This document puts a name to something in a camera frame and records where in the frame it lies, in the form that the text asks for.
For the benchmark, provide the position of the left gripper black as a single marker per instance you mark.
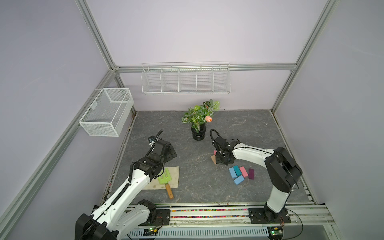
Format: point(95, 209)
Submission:
point(170, 156)

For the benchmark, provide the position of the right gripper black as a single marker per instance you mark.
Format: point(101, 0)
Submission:
point(219, 162)

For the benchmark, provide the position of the natural wood block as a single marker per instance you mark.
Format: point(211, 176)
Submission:
point(214, 159)

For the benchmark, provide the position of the light blue block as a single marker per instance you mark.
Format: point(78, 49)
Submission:
point(233, 173)
point(239, 180)

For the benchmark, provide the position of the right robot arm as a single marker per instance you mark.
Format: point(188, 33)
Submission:
point(283, 170)

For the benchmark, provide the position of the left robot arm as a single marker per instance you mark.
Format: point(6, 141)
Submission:
point(111, 221)

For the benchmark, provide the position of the teal block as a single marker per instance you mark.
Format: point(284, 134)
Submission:
point(237, 171)

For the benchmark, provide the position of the purple block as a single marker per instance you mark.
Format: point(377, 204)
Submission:
point(251, 174)

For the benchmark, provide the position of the black plant vase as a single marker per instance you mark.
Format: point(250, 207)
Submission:
point(199, 135)

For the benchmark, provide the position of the artificial green plant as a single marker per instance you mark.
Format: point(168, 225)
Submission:
point(201, 114)

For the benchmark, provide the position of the white mesh wire basket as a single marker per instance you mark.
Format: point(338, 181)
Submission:
point(108, 112)

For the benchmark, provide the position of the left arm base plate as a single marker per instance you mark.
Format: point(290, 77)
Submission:
point(159, 217)

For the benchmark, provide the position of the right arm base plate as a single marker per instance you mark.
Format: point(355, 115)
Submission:
point(264, 216)

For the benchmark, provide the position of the white slotted cable duct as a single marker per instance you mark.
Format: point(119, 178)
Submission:
point(179, 233)

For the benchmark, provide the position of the long white wire shelf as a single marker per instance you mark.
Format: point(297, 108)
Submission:
point(187, 79)

